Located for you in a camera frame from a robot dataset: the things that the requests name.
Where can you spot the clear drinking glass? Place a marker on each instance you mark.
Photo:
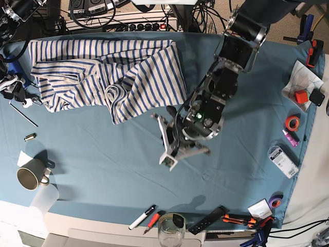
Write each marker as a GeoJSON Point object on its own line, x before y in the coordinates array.
{"type": "Point", "coordinates": [171, 230]}

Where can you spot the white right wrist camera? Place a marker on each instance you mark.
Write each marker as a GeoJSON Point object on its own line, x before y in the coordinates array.
{"type": "Point", "coordinates": [10, 80]}

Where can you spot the blue device with black knob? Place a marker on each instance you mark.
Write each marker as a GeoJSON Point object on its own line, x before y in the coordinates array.
{"type": "Point", "coordinates": [14, 68]}

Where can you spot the blue black spring clamp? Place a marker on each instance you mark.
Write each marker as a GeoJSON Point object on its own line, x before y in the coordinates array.
{"type": "Point", "coordinates": [261, 235]}

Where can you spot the white black marker pen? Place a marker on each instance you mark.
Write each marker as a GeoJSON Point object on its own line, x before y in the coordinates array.
{"type": "Point", "coordinates": [143, 216]}

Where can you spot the black remote control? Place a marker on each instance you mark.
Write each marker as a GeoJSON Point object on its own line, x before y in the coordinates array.
{"type": "Point", "coordinates": [208, 220]}

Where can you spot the teal table cloth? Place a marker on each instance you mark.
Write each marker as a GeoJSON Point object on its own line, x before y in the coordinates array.
{"type": "Point", "coordinates": [111, 173]}

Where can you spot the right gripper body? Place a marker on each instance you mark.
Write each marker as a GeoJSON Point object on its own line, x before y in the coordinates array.
{"type": "Point", "coordinates": [14, 92]}

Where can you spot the blue black bar clamp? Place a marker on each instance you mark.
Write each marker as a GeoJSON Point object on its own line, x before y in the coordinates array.
{"type": "Point", "coordinates": [305, 30]}

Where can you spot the white metal small part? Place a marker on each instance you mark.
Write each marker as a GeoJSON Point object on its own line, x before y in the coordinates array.
{"type": "Point", "coordinates": [31, 100]}

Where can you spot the red handled screwdriver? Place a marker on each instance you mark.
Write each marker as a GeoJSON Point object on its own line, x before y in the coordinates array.
{"type": "Point", "coordinates": [154, 220]}

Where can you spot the purple tape roll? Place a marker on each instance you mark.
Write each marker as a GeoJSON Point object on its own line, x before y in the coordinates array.
{"type": "Point", "coordinates": [275, 201]}

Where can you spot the black orange clamp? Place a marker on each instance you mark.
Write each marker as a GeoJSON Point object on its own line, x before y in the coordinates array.
{"type": "Point", "coordinates": [314, 53]}

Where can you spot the pink glue tube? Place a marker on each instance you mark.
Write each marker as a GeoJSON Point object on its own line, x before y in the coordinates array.
{"type": "Point", "coordinates": [294, 141]}

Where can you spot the white card box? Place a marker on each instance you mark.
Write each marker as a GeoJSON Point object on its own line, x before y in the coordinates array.
{"type": "Point", "coordinates": [260, 210]}

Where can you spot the black allen key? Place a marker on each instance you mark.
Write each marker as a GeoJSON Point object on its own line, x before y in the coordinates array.
{"type": "Point", "coordinates": [23, 115]}

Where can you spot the white printed paper sheet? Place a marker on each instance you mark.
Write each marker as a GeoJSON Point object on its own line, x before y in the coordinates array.
{"type": "Point", "coordinates": [302, 78]}

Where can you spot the white paper note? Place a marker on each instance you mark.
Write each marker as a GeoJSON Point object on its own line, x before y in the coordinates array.
{"type": "Point", "coordinates": [23, 159]}

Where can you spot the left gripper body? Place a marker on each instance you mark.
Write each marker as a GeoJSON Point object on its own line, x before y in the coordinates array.
{"type": "Point", "coordinates": [180, 139]}

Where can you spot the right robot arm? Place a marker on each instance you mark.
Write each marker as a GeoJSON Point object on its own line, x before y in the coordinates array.
{"type": "Point", "coordinates": [13, 13]}

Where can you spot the clear plastic screw box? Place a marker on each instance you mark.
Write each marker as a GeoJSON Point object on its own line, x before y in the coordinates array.
{"type": "Point", "coordinates": [282, 161]}

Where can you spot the blue white striped T-shirt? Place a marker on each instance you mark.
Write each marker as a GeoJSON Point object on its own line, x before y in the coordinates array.
{"type": "Point", "coordinates": [129, 77]}

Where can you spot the grey ceramic mug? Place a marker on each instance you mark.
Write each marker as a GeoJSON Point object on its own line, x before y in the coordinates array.
{"type": "Point", "coordinates": [32, 174]}

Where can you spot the translucent plastic cup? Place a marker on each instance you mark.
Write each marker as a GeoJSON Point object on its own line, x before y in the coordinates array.
{"type": "Point", "coordinates": [45, 198]}

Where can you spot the red cube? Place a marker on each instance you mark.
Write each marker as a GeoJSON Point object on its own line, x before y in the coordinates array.
{"type": "Point", "coordinates": [301, 96]}

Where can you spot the small brass cylinder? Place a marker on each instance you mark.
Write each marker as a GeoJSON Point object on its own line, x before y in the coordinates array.
{"type": "Point", "coordinates": [30, 137]}

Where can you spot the black square mount plate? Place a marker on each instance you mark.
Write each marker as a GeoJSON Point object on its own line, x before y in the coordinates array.
{"type": "Point", "coordinates": [316, 97]}

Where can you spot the red tape roll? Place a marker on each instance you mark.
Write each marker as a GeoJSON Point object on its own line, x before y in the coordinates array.
{"type": "Point", "coordinates": [292, 123]}

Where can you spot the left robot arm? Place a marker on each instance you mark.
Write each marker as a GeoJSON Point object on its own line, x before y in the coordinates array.
{"type": "Point", "coordinates": [200, 117]}

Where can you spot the orange black utility knife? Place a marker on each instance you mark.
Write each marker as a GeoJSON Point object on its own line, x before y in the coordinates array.
{"type": "Point", "coordinates": [244, 220]}

